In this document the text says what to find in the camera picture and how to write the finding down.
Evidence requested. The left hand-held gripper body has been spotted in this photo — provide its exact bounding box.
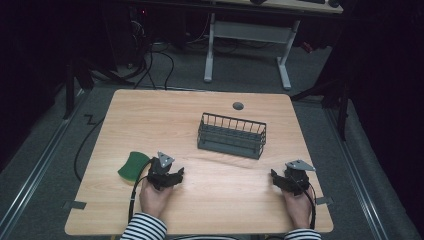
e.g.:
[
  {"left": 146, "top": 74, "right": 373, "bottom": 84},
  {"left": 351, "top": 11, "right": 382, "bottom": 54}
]
[{"left": 146, "top": 151, "right": 177, "bottom": 192}]

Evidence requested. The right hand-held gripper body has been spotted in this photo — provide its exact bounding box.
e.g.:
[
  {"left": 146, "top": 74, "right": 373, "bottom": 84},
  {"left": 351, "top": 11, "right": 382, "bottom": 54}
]
[{"left": 281, "top": 159, "right": 316, "bottom": 197}]

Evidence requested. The green sponge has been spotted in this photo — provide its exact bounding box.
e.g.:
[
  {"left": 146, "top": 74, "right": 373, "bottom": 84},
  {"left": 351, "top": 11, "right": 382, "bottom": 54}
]
[{"left": 117, "top": 151, "right": 151, "bottom": 183}]

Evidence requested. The dark grey wire basket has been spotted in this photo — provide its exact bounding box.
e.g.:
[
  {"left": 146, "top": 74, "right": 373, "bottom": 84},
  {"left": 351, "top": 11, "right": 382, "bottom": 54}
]
[{"left": 196, "top": 112, "right": 268, "bottom": 161}]

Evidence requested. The person's right hand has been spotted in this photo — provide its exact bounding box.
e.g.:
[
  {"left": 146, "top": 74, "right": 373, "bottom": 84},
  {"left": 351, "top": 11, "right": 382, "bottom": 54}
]
[{"left": 282, "top": 186, "right": 315, "bottom": 230}]

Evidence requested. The person's left hand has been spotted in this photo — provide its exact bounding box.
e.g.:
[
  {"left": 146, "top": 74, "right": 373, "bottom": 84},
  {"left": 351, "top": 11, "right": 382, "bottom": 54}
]
[{"left": 138, "top": 179, "right": 174, "bottom": 221}]

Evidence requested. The black floor stand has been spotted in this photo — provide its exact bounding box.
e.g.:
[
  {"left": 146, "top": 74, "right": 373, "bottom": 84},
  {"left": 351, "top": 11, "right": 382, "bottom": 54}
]
[
  {"left": 62, "top": 58, "right": 134, "bottom": 121},
  {"left": 289, "top": 78, "right": 352, "bottom": 142}
]

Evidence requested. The black computer tower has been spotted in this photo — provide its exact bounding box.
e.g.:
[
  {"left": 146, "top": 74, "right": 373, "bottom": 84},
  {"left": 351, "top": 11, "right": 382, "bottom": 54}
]
[{"left": 111, "top": 5, "right": 152, "bottom": 72}]

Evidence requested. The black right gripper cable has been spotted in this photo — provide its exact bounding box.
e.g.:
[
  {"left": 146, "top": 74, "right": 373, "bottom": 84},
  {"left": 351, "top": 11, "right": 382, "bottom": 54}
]
[{"left": 290, "top": 175, "right": 317, "bottom": 231}]

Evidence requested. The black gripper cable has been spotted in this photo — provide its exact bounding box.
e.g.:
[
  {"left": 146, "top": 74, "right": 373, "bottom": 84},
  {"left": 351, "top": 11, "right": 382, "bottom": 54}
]
[
  {"left": 127, "top": 157, "right": 156, "bottom": 224},
  {"left": 290, "top": 175, "right": 317, "bottom": 231}
]

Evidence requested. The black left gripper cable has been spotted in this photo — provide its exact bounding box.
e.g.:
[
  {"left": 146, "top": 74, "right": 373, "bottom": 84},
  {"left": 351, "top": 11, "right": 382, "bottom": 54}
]
[{"left": 127, "top": 157, "right": 156, "bottom": 224}]

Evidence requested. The metal floor rail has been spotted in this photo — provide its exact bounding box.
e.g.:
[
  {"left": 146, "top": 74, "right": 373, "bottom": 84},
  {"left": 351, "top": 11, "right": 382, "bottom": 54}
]
[
  {"left": 325, "top": 106, "right": 391, "bottom": 240},
  {"left": 0, "top": 89, "right": 87, "bottom": 238}
]

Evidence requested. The black floor cable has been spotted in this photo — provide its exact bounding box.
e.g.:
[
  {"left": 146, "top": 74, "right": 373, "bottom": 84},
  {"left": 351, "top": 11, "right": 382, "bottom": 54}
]
[{"left": 73, "top": 114, "right": 106, "bottom": 183}]

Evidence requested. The bundle of black cables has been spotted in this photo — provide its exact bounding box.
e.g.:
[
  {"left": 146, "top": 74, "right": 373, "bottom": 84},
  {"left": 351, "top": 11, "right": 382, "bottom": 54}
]
[{"left": 130, "top": 19, "right": 176, "bottom": 92}]

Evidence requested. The white frame wooden desk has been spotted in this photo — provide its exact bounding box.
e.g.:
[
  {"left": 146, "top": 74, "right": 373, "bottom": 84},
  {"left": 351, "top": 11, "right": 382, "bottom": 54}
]
[{"left": 202, "top": 0, "right": 344, "bottom": 92}]

